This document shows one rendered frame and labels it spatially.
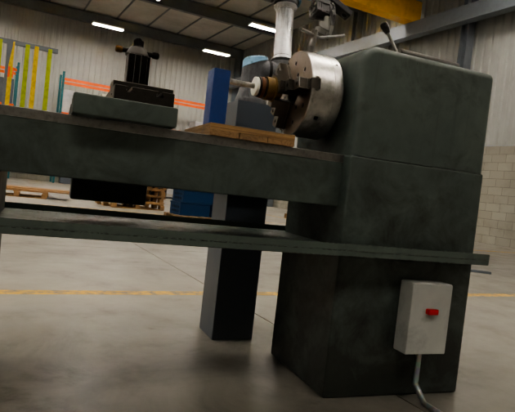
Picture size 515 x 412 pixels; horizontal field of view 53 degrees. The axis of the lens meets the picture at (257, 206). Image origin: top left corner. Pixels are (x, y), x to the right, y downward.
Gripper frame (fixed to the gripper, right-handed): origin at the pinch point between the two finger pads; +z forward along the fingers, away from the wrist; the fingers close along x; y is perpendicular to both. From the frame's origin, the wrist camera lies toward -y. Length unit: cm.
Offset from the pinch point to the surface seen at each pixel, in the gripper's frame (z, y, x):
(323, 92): 31.3, 9.8, 12.5
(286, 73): 18.0, 16.8, -3.1
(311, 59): 19.0, 14.0, 11.9
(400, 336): 113, -29, -2
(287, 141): 50, 22, 9
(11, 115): 56, 106, 7
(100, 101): 51, 83, 15
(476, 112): 29, -53, 19
